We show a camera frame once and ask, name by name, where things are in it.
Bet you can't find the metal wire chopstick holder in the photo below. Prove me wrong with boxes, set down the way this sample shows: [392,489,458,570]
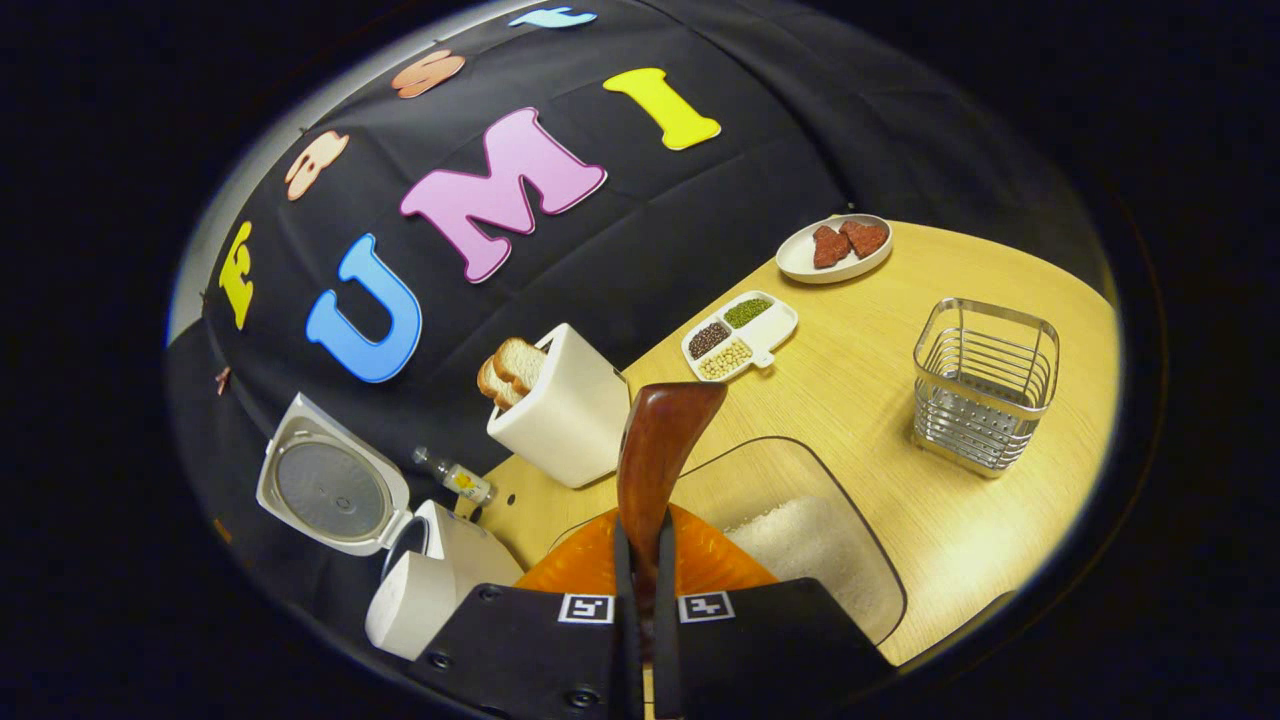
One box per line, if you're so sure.
[911,297,1061,479]

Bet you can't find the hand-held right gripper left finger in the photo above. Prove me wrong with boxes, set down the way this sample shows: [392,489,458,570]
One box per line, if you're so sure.
[405,505,643,720]

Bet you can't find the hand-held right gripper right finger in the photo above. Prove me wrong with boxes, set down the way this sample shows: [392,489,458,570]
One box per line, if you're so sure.
[652,503,896,720]

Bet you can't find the clear plastic rice container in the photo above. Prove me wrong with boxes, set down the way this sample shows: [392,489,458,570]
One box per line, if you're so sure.
[548,436,908,646]

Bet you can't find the small glass bottle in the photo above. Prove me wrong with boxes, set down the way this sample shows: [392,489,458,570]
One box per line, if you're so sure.
[413,446,495,506]

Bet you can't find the brown wooden spoon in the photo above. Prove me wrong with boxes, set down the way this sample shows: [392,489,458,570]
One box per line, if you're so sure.
[615,381,729,661]

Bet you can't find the white rice cooker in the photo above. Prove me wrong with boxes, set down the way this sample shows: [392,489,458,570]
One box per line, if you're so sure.
[256,392,526,662]

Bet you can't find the pile of pale soybeans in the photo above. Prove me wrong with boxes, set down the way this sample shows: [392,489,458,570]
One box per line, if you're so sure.
[698,339,753,381]

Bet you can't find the white round plate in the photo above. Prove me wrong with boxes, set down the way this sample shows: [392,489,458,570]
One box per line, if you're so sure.
[776,213,894,285]

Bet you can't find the heap of white rice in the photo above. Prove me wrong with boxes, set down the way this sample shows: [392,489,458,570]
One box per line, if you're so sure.
[725,496,886,641]

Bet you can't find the white divided dish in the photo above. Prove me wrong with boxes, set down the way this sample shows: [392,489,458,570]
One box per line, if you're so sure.
[681,290,799,384]

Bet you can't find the white toaster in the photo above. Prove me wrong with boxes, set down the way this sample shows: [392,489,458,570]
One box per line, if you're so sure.
[487,322,633,490]

